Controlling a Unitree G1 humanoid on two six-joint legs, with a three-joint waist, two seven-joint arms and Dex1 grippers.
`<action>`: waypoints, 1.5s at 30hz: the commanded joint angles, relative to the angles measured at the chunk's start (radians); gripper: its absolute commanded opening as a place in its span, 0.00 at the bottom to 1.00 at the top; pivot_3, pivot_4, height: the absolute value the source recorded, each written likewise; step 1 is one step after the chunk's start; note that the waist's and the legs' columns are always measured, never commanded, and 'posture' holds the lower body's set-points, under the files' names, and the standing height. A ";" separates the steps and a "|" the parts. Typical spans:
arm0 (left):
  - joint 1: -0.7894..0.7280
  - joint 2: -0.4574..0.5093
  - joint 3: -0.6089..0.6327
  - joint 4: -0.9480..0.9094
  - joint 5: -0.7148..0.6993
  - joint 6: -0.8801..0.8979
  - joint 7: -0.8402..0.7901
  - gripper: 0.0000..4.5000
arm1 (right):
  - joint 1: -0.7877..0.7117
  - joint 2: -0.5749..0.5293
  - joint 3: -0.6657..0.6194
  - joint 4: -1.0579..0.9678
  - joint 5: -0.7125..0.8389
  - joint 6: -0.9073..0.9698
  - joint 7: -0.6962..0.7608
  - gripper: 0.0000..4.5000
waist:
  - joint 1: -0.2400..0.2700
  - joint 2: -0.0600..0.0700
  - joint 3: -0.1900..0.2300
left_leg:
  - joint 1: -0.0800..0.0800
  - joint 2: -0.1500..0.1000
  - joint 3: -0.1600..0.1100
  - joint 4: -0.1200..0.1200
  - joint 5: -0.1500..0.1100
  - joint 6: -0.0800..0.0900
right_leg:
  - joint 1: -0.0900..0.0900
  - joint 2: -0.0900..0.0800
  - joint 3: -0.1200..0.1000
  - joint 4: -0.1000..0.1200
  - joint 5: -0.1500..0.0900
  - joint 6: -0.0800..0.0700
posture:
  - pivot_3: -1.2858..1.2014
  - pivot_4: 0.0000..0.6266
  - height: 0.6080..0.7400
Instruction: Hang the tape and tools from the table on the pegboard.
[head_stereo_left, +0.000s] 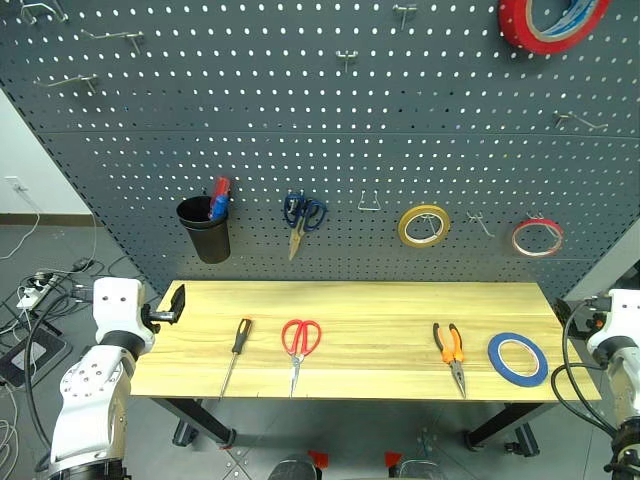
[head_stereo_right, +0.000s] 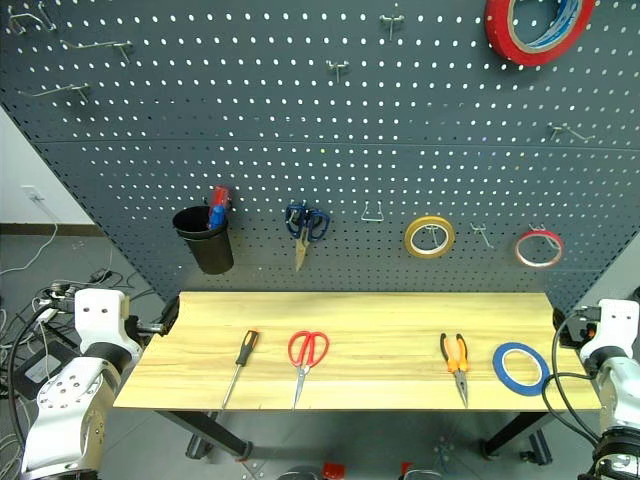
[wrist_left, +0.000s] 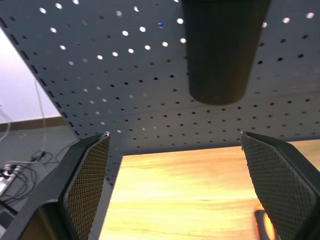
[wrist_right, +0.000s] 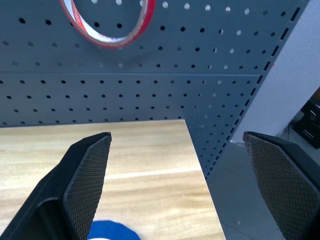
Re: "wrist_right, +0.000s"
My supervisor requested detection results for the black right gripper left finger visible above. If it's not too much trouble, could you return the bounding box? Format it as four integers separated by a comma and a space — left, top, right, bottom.
0, 131, 113, 240

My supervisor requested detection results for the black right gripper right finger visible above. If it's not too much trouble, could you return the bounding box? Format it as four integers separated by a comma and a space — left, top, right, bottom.
242, 131, 320, 240

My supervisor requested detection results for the grey pegboard panel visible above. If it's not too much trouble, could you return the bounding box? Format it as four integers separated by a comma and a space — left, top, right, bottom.
0, 0, 311, 180

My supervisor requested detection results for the blue round object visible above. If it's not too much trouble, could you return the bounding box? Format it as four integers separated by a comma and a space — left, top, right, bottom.
87, 219, 141, 240

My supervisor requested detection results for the black box with white marks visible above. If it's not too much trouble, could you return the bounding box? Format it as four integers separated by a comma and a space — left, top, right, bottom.
291, 86, 320, 148

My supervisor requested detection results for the red adhesive tape roll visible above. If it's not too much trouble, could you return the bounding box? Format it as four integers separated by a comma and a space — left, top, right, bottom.
58, 0, 157, 50

